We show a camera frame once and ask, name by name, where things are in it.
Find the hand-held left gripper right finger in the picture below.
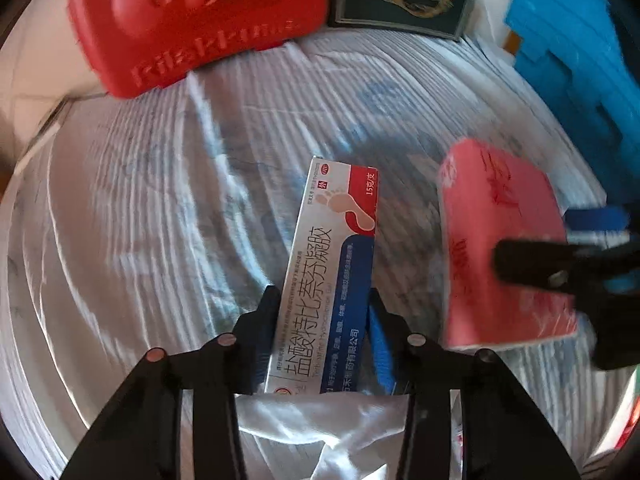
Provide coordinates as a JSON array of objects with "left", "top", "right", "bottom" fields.
[{"left": 367, "top": 290, "right": 583, "bottom": 480}]

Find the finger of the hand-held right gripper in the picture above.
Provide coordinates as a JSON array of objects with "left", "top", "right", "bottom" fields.
[
  {"left": 492, "top": 237, "right": 601, "bottom": 291},
  {"left": 565, "top": 207, "right": 632, "bottom": 241}
]

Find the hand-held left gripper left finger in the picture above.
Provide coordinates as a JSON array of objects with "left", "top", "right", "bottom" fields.
[{"left": 60, "top": 285, "right": 283, "bottom": 480}]

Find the pink tissue pack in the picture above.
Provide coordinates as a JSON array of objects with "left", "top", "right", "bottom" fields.
[{"left": 436, "top": 137, "right": 578, "bottom": 352}]

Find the white medicine box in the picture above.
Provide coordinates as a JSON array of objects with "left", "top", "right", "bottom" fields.
[{"left": 264, "top": 156, "right": 382, "bottom": 396}]

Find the blue plastic crate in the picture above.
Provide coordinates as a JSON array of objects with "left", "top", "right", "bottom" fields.
[{"left": 504, "top": 0, "right": 640, "bottom": 191}]

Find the white glove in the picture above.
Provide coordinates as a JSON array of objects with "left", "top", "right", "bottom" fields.
[{"left": 235, "top": 392, "right": 416, "bottom": 480}]

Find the dark gift bag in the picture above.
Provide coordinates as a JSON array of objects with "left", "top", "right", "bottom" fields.
[{"left": 327, "top": 0, "right": 480, "bottom": 41}]

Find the red bear-face carry case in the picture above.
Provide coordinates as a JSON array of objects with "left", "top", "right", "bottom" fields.
[{"left": 65, "top": 0, "right": 328, "bottom": 100}]

